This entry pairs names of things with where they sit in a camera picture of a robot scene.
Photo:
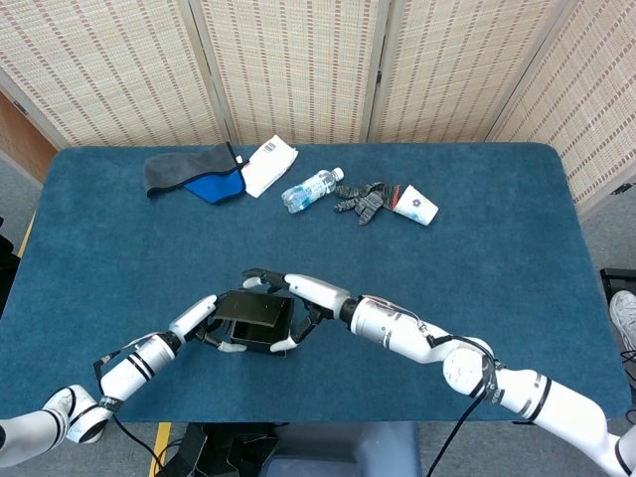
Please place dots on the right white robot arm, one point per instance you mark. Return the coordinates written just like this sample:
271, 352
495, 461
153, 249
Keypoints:
497, 367

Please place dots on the blue chair seat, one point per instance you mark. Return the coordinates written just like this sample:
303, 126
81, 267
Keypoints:
343, 452

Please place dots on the black case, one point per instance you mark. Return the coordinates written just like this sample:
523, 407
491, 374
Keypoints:
618, 283

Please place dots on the white paper cup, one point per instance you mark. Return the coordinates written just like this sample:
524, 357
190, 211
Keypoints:
417, 206

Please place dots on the black bag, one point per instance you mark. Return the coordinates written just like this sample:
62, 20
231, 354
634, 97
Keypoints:
223, 454

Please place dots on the black paper box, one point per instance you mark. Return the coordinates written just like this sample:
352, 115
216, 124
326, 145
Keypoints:
253, 310

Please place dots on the white tissue pack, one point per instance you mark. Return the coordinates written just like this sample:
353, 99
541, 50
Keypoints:
268, 164

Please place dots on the grey towel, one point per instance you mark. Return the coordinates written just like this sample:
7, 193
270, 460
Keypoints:
184, 166

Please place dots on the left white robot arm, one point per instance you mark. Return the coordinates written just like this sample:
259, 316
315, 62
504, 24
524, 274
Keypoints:
134, 363

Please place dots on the brown wooden door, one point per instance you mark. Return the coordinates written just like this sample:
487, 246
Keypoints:
20, 144

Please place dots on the blue cloth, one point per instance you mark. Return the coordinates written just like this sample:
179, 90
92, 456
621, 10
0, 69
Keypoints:
218, 189

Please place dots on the grey knit glove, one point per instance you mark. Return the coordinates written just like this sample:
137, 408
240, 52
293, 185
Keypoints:
365, 201

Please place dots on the white sneaker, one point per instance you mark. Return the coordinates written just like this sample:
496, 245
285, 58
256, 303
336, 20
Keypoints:
623, 318

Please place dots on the clear plastic water bottle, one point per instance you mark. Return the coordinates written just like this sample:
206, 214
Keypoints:
308, 191

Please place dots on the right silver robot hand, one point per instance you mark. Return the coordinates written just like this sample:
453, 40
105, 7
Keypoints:
313, 293

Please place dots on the woven folding screen panel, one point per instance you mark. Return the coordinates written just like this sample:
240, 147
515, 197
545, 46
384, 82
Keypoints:
99, 64
293, 64
462, 64
596, 99

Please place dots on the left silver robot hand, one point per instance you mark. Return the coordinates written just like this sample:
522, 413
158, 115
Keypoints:
194, 318

